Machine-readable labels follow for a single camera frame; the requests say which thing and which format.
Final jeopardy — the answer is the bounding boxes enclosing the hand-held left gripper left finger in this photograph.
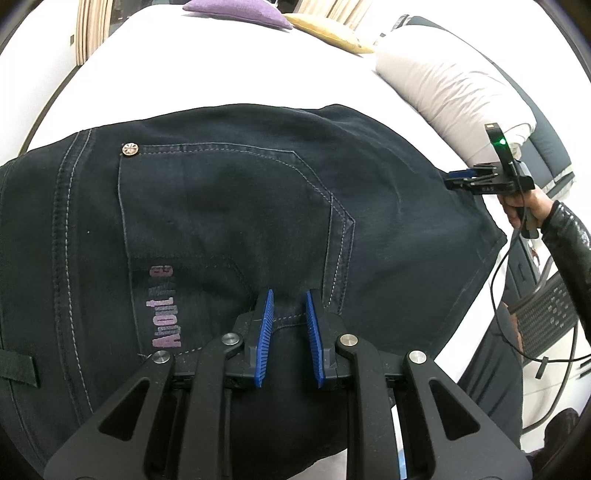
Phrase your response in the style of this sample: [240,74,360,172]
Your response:
[44,288,277,480]

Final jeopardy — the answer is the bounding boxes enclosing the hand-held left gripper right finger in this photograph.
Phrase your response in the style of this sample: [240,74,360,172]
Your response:
[305,288,533,480]

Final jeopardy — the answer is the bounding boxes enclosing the dark denim pants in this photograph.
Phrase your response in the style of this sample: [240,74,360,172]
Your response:
[0,103,509,480]

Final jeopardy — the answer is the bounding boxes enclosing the person's right forearm black sleeve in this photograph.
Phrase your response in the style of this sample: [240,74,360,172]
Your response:
[539,200,591,326]

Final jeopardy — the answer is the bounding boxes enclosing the person's right hand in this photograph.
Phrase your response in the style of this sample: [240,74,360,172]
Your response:
[502,188,557,232]

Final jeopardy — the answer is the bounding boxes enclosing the white pillow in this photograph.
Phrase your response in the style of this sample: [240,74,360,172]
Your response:
[373,15,577,200]

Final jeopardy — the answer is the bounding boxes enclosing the black mesh chair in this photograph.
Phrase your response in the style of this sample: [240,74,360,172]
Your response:
[505,274,591,361]

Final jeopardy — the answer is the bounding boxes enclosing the person's leg dark trousers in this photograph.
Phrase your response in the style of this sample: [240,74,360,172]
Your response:
[456,302,529,450]

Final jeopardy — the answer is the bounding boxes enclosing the yellow pillow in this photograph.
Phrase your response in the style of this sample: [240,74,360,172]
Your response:
[281,13,376,55]

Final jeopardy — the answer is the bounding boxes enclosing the person's dark shoe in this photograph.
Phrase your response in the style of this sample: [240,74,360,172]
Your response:
[544,408,581,455]

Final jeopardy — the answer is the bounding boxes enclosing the white bed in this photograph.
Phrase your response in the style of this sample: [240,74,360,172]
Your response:
[17,0,525,462]

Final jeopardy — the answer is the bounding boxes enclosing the purple pillow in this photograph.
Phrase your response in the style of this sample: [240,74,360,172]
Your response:
[182,0,295,31]

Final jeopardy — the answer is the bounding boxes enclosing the black cable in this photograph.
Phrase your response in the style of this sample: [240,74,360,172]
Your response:
[488,226,591,432]

